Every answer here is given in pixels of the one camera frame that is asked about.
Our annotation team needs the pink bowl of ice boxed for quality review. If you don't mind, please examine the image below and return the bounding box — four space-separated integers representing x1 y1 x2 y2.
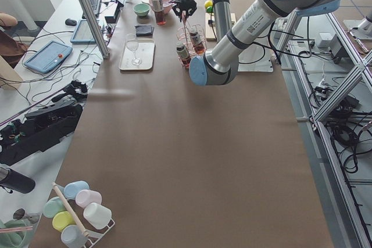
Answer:
149 0 173 14

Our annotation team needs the copper wire bottle basket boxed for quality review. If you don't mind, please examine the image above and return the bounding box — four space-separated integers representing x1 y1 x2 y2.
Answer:
176 24 207 69

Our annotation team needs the blue plastic cup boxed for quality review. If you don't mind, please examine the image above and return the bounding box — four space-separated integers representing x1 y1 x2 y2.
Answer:
63 181 90 199

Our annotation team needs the wooden rack handle rod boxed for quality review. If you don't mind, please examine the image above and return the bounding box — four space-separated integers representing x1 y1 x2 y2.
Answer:
52 182 88 237

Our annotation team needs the bamboo cutting board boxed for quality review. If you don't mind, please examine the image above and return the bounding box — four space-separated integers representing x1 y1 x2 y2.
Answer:
205 13 237 41

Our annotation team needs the black computer mouse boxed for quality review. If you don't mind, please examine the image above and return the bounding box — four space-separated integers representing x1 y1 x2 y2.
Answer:
65 19 77 26

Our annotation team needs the cream rabbit serving tray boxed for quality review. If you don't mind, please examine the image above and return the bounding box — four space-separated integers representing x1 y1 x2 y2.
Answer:
119 38 155 71

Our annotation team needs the tea bottle white cap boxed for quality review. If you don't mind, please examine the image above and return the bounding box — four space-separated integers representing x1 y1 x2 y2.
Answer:
152 0 166 26

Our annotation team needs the black keyboard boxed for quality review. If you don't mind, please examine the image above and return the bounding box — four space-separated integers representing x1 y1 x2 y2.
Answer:
88 0 102 18

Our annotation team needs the black thermos flask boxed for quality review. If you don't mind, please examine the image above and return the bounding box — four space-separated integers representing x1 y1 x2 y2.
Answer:
1 167 35 194

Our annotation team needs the black electronics chassis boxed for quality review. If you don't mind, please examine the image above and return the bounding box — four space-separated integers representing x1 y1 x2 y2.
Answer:
1 80 88 166

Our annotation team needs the grey plastic cup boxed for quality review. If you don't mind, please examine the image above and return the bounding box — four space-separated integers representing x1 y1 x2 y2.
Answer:
60 225 87 248

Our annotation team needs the yellow lemon upper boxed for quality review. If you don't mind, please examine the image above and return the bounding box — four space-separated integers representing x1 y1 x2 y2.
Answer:
204 0 213 10

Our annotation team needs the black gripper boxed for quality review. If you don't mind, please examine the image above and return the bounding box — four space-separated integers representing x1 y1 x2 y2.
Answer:
171 0 197 22

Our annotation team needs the white wire cup rack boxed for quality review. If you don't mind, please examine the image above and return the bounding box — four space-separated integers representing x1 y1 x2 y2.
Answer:
59 185 116 247

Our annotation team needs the yellow plastic cup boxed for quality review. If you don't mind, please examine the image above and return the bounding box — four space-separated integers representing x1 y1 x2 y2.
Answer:
52 211 76 232

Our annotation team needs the folded grey cloth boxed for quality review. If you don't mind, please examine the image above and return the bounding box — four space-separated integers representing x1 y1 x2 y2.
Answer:
135 25 154 37

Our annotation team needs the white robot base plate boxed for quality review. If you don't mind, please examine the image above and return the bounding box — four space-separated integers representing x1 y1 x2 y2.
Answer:
238 40 274 73

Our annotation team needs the green ceramic bowl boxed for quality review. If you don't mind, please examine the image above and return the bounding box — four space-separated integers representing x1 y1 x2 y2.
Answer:
133 3 150 17

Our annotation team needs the white plastic cup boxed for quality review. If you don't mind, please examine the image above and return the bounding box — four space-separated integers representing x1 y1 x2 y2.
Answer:
83 202 112 229

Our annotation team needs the blue teach pendant near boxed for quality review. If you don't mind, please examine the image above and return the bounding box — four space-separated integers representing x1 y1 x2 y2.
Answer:
24 41 73 74

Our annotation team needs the pink plastic cup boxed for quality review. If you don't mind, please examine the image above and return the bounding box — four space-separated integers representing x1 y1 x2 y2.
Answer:
75 189 102 209

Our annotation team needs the blue teach pendant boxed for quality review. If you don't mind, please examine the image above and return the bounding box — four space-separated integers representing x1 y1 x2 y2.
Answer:
70 19 95 44
24 41 73 74

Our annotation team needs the blue teach pendant far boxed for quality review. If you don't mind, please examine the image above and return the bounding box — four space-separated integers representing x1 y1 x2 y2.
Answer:
70 19 95 44

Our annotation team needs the aluminium frame post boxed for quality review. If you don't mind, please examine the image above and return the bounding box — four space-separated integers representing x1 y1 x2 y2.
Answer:
78 0 109 59

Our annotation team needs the clear wine glass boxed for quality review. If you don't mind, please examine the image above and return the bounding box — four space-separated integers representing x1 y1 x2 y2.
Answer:
126 34 142 66

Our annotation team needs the green plastic cup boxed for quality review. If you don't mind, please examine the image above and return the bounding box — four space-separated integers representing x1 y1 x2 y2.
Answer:
43 196 66 218

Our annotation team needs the steel jigger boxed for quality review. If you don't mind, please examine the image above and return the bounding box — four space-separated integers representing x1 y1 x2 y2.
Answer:
13 208 40 224

